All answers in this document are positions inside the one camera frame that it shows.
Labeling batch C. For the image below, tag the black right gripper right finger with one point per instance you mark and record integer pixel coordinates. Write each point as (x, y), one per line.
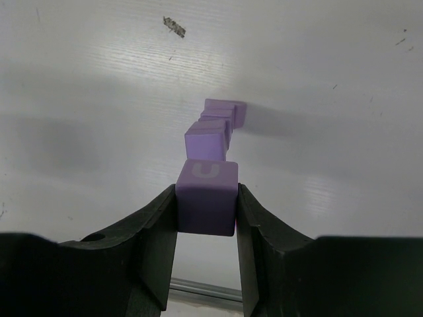
(285, 273)

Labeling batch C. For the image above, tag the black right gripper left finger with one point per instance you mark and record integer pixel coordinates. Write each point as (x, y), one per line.
(122, 270)

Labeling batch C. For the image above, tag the purple wood block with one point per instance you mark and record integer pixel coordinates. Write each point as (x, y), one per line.
(205, 144)
(206, 195)
(215, 114)
(239, 109)
(215, 122)

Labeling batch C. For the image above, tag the aluminium rail front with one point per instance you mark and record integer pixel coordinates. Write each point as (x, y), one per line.
(205, 290)

